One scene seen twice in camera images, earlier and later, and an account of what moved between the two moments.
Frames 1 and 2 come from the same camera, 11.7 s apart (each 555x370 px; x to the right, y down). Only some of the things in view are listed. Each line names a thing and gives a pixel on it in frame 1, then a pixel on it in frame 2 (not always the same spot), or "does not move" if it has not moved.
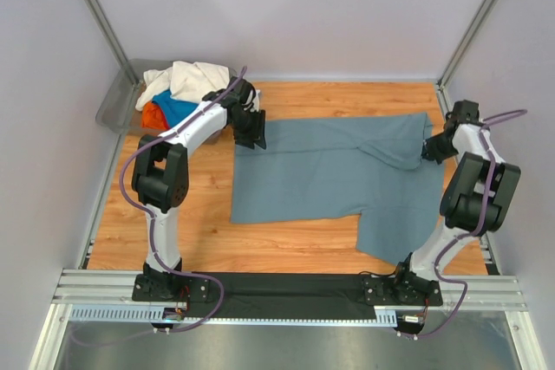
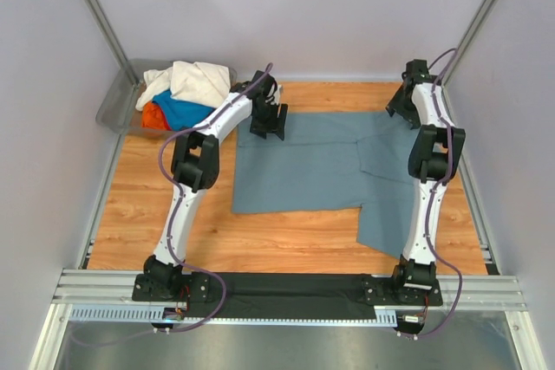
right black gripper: (429, 152) to (396, 107)
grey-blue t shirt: (370, 166) does not move
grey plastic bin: (118, 110) does not move
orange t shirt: (153, 118) does not move
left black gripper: (257, 135) to (276, 126)
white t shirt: (185, 81) does not move
